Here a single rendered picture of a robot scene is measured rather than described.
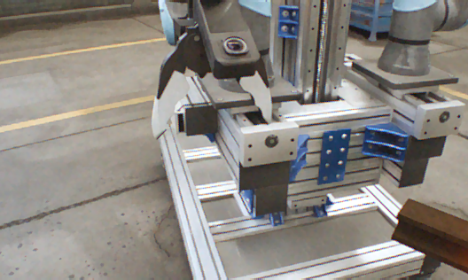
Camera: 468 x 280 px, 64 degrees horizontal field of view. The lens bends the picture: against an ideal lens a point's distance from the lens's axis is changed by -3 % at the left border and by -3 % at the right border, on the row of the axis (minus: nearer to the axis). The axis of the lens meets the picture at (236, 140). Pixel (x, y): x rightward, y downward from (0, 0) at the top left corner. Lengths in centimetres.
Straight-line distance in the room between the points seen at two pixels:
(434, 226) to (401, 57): 89
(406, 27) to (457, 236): 89
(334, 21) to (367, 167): 45
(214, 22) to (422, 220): 27
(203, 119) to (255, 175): 25
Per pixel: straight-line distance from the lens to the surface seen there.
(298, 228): 148
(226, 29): 40
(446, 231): 35
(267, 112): 50
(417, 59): 120
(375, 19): 535
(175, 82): 46
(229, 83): 97
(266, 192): 101
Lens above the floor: 116
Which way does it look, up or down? 28 degrees down
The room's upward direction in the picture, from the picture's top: straight up
